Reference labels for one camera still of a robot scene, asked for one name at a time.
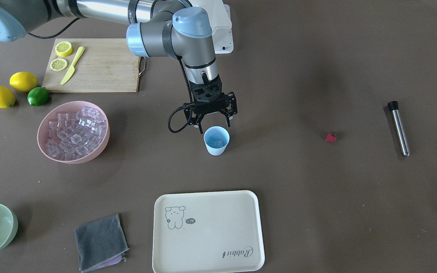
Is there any lemon half lower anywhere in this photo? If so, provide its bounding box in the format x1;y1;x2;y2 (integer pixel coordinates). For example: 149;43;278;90
54;41;73;57

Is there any pink bowl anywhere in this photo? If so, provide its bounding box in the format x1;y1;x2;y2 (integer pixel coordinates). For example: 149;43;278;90
37;101;110;164

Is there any yellow plastic knife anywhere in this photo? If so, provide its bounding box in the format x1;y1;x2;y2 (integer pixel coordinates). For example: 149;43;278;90
60;46;85;85

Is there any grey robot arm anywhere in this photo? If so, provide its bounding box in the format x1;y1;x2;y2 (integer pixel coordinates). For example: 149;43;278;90
0;0;238;131

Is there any bamboo cutting board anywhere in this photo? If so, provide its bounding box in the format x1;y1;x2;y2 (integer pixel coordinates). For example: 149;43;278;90
41;38;142;92

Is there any whole yellow lemon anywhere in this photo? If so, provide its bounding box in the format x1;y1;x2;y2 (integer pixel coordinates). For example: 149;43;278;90
0;85;16;108
9;71;39;92

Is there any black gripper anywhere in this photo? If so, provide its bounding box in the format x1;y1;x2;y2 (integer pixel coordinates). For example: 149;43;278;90
185;78;238;134

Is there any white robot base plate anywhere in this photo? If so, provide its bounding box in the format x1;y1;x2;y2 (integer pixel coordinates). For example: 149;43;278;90
190;0;234;54

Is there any pile of clear ice cubes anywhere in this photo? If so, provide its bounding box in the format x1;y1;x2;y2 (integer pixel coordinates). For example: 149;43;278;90
44;106;108;161

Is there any green lime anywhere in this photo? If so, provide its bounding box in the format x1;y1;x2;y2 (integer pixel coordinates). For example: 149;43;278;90
27;87;50;107

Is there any red strawberry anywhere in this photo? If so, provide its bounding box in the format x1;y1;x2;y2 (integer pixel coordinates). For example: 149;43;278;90
325;132;338;142

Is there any lemon half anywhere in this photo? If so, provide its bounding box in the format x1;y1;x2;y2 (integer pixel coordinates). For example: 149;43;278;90
54;41;73;57
49;58;68;72

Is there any light blue plastic cup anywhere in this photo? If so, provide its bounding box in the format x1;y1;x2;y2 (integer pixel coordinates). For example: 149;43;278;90
204;126;230;156

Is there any cream rabbit serving tray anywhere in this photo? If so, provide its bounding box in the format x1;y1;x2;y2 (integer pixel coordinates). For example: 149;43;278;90
152;190;265;273

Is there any lemon half upper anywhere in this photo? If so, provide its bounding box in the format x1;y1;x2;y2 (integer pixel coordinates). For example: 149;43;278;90
49;58;68;72

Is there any whole yellow lemon upper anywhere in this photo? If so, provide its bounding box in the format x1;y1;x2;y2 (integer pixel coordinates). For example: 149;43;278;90
9;71;39;92

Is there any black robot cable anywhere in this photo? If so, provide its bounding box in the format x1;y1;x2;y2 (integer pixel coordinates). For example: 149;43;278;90
167;57;196;134

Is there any whole yellow lemon lower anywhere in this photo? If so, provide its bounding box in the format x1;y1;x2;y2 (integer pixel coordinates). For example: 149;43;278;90
0;85;16;108

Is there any steel muddler black tip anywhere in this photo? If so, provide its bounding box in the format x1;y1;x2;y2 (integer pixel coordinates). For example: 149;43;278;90
387;101;410;157

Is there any folded grey cloth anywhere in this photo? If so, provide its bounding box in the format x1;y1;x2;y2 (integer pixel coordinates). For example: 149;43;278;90
74;214;129;273

